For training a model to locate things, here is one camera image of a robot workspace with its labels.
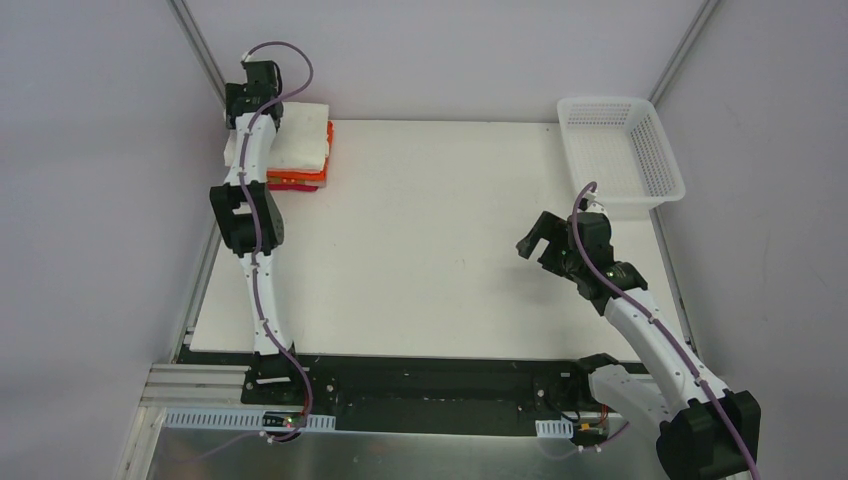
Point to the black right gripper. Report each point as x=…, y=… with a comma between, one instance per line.
x=549, y=242

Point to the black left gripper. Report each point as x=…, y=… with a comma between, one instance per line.
x=237, y=100

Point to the cream white t shirt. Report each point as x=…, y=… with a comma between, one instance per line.
x=298, y=136

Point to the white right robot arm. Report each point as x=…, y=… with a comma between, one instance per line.
x=700, y=428

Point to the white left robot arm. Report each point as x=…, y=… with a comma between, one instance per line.
x=250, y=223

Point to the orange folded t shirt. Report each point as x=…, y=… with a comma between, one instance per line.
x=295, y=159

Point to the magenta folded t shirt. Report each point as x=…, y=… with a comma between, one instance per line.
x=292, y=187

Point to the white plastic basket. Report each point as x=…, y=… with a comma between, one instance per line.
x=619, y=143

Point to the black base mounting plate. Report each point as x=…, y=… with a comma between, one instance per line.
x=476, y=397

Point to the aluminium frame rail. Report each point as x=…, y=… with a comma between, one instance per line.
x=218, y=381

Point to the right white cable duct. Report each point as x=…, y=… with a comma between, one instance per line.
x=554, y=429

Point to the white cable duct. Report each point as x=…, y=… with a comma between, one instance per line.
x=554, y=429
x=276, y=421

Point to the left white cable duct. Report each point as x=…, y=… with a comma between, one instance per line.
x=276, y=421

